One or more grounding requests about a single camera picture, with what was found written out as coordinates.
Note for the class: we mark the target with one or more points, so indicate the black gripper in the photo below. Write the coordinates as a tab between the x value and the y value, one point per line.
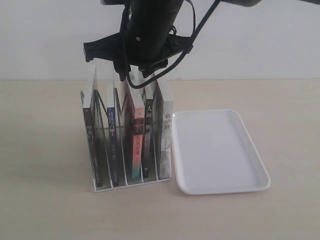
147	38

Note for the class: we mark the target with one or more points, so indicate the white plastic tray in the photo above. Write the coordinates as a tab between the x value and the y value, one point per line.
214	153

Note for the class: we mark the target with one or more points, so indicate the black spine book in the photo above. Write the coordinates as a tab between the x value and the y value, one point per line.
147	97

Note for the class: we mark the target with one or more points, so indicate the white spine thick book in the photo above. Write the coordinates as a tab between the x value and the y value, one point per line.
165	107

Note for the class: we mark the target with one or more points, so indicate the dark brown spine book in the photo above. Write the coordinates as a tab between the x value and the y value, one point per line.
88	101

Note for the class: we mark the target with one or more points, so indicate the blue moon cover book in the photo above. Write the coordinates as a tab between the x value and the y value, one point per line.
111	118

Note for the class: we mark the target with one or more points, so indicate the clear acrylic book rack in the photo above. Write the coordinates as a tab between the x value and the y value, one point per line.
102	132

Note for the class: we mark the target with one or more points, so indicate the pink teal spine book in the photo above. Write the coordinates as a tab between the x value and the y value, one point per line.
133	118

